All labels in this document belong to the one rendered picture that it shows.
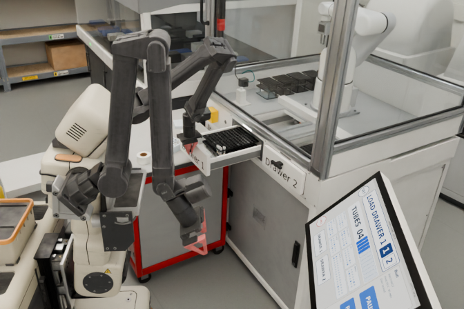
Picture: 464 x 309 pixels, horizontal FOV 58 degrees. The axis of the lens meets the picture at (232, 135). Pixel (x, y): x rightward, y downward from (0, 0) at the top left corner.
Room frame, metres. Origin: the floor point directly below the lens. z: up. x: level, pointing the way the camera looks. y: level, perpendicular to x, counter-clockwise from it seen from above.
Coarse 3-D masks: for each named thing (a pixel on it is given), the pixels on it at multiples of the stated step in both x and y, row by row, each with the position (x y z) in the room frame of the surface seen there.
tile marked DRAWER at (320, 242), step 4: (320, 232) 1.01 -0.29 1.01; (324, 232) 1.00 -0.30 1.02; (316, 236) 1.01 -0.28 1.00; (320, 236) 1.00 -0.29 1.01; (324, 236) 0.99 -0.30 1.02; (316, 240) 0.99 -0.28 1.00; (320, 240) 0.98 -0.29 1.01; (324, 240) 0.97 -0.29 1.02; (316, 244) 0.98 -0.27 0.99; (320, 244) 0.96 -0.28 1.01; (324, 244) 0.95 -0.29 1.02; (316, 248) 0.96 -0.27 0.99; (320, 248) 0.95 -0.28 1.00; (324, 248) 0.94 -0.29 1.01; (316, 252) 0.94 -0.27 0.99; (320, 252) 0.93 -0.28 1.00; (316, 256) 0.93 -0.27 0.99
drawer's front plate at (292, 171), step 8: (264, 152) 1.71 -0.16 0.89; (272, 152) 1.66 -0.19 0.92; (264, 160) 1.70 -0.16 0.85; (280, 160) 1.60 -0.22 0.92; (288, 160) 1.58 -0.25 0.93; (272, 168) 1.65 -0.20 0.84; (288, 168) 1.55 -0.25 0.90; (296, 168) 1.52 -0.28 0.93; (280, 176) 1.59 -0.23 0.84; (288, 176) 1.55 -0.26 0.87; (296, 176) 1.50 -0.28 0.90; (304, 176) 1.48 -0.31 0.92; (288, 184) 1.54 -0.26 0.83; (296, 184) 1.50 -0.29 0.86; (296, 192) 1.49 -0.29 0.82
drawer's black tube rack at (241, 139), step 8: (232, 128) 1.93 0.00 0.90; (240, 128) 1.94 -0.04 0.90; (208, 136) 1.83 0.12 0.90; (216, 136) 1.84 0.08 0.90; (224, 136) 1.84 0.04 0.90; (232, 136) 1.84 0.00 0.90; (240, 136) 1.85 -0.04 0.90; (248, 136) 1.85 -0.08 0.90; (208, 144) 1.80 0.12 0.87; (224, 144) 1.75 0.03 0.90; (232, 144) 1.76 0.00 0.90; (240, 144) 1.76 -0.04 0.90; (248, 144) 1.77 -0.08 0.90; (256, 144) 1.82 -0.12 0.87; (216, 152) 1.72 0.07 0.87
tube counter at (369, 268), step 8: (360, 232) 0.90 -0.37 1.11; (360, 240) 0.87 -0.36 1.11; (368, 240) 0.85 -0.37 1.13; (360, 248) 0.85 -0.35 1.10; (368, 248) 0.83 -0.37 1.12; (360, 256) 0.82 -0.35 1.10; (368, 256) 0.80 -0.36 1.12; (360, 264) 0.80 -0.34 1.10; (368, 264) 0.78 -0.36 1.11; (368, 272) 0.76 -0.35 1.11; (376, 272) 0.74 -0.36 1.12; (368, 280) 0.74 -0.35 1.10
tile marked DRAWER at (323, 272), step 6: (324, 258) 0.90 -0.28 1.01; (318, 264) 0.89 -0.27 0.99; (324, 264) 0.88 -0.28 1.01; (318, 270) 0.87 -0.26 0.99; (324, 270) 0.86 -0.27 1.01; (318, 276) 0.85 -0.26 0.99; (324, 276) 0.84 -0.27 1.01; (330, 276) 0.82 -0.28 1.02; (318, 282) 0.83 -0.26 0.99; (324, 282) 0.82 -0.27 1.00
